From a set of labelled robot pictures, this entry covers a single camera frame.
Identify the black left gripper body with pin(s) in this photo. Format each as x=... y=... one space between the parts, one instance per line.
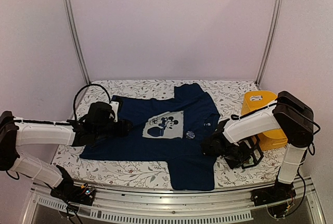
x=120 y=132

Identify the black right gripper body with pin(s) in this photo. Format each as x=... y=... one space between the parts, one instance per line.
x=237 y=155

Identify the navy blue printed t-shirt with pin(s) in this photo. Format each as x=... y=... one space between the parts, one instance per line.
x=158 y=134

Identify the round white blue brooch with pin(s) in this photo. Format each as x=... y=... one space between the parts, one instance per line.
x=190 y=135

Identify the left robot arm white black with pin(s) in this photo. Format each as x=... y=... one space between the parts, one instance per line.
x=100 y=122

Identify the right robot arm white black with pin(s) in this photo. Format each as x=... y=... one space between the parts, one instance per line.
x=286 y=113

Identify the black display box orange brooch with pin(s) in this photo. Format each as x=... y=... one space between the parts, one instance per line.
x=253 y=160

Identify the yellow plastic basket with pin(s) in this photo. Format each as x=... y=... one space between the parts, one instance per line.
x=254 y=100

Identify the floral patterned table mat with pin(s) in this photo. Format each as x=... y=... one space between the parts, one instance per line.
x=228 y=97

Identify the aluminium front rail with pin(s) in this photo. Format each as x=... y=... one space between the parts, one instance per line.
x=134 y=205

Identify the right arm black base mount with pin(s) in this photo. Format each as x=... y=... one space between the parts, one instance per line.
x=272 y=194

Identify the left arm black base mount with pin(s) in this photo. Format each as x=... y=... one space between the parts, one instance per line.
x=68 y=192

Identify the left aluminium corner post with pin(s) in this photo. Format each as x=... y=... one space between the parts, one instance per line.
x=76 y=42

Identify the aluminium corner post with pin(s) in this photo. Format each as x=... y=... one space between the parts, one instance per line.
x=76 y=42
x=269 y=41

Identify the right aluminium corner post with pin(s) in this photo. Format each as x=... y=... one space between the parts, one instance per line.
x=269 y=41

